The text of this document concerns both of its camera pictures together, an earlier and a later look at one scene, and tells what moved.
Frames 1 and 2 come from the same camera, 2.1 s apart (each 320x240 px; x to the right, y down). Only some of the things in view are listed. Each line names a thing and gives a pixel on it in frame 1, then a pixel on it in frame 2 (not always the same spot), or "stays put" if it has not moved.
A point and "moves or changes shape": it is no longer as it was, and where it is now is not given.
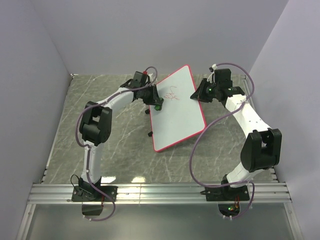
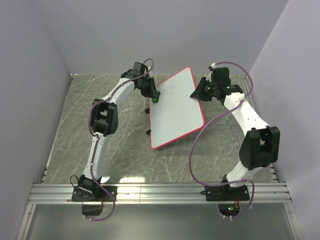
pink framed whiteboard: x=180 y=117 stays put
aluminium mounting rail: x=156 y=193 stays put
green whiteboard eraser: x=158 y=107 moves or changes shape
